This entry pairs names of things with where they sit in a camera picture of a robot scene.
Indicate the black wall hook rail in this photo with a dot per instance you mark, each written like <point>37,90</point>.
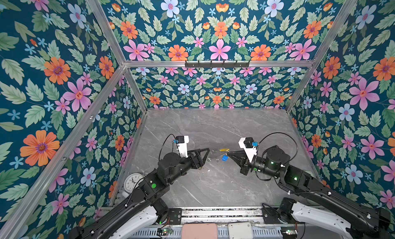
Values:
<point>217,64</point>

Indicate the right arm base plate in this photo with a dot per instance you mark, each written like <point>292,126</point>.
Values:
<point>277,216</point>

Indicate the white box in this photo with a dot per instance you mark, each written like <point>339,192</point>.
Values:
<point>241,230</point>

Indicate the green circuit board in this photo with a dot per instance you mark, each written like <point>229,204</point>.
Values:
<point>289,233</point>
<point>164,232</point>

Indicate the green circuit board right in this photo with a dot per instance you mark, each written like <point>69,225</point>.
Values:
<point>289,233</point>

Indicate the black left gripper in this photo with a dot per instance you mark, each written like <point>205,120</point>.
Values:
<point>201,161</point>

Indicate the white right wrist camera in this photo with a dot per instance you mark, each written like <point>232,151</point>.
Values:
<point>249,146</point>

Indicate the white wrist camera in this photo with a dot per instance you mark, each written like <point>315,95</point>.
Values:
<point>249,146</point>
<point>181,143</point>

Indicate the pink box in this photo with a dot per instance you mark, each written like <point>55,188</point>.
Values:
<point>199,231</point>

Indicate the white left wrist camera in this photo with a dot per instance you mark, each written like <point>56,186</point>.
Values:
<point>181,143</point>

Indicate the green circuit board left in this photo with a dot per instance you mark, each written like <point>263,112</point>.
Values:
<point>164,232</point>

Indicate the white analog alarm clock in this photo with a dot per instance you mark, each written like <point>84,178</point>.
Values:
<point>131,181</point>

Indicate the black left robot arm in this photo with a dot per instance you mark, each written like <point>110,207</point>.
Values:
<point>144,206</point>

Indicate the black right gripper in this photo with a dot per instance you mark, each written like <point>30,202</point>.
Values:
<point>244,163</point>

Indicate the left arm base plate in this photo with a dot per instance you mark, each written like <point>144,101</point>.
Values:
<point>172,217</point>

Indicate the aluminium front rail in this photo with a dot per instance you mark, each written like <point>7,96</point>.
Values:
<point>222,216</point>

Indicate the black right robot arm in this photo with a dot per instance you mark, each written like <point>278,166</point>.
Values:
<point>339,214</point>

